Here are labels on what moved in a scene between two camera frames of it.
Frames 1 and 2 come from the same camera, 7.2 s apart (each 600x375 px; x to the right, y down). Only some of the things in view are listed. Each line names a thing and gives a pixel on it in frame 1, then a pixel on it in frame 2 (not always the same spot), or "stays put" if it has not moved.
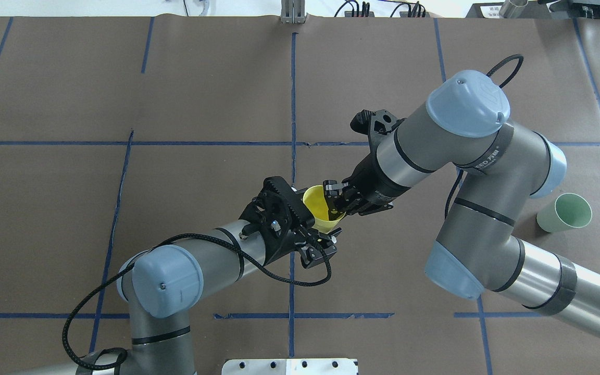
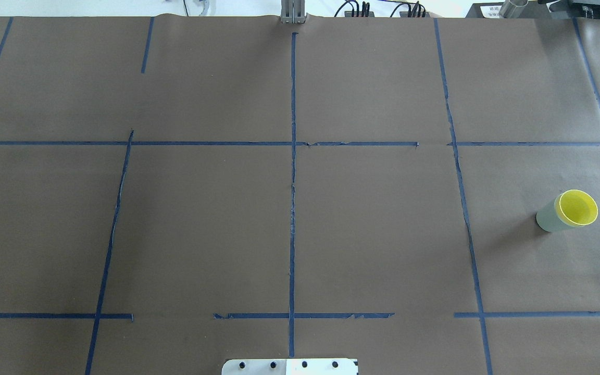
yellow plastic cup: x=315 y=200 to x=576 y=208
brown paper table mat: x=89 y=140 stays put
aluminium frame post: x=293 y=11 stays put
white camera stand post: x=290 y=366 stays put
